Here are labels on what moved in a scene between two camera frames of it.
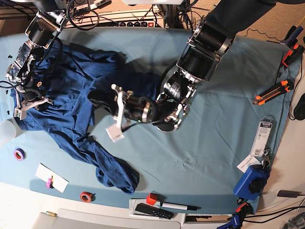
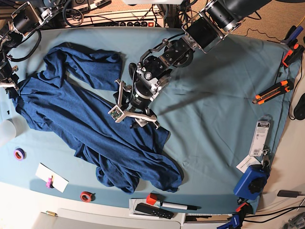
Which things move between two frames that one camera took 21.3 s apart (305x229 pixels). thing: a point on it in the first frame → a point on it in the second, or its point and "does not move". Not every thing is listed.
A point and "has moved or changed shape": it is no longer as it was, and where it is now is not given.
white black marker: x=179 y=206 does not move
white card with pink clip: x=53 y=180 does not move
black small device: x=288 y=193 does not move
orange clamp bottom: x=238 y=209 does not move
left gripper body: x=32 y=98 → x=7 y=79
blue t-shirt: x=55 y=102 has moved or changed shape
